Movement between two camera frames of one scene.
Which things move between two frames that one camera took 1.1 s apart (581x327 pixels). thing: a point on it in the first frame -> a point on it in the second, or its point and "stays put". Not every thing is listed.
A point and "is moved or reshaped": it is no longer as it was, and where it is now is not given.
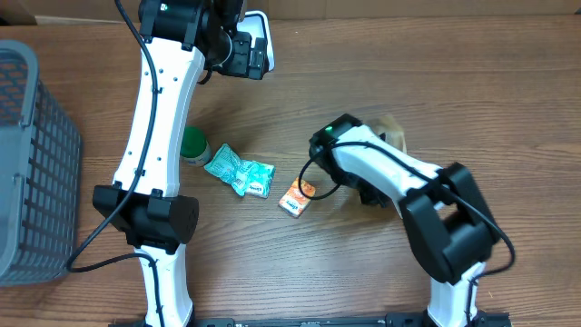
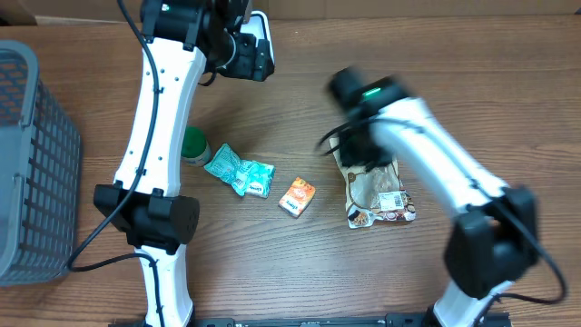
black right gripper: (374, 197) -> (349, 159)
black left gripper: (243, 65) stays put
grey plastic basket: (40, 173) stays put
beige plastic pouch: (392, 130) is moved or reshaped
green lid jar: (194, 149) stays put
